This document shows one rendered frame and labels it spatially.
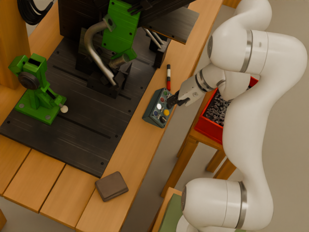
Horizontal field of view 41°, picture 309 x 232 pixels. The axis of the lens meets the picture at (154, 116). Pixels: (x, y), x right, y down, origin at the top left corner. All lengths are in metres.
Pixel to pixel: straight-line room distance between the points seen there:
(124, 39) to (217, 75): 0.37
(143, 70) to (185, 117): 1.03
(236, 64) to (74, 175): 0.81
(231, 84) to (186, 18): 0.46
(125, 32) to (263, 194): 0.79
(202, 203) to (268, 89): 0.32
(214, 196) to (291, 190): 1.75
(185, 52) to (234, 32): 0.93
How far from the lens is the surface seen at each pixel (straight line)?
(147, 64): 1.79
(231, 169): 1.91
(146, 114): 1.61
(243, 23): 1.01
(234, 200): 1.05
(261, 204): 1.06
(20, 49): 1.63
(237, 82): 1.31
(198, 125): 1.73
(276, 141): 2.87
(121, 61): 1.56
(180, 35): 1.61
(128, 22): 1.50
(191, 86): 1.47
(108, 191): 1.47
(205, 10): 2.07
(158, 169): 2.54
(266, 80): 0.99
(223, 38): 0.94
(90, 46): 1.59
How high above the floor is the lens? 2.31
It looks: 59 degrees down
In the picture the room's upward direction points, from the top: 17 degrees clockwise
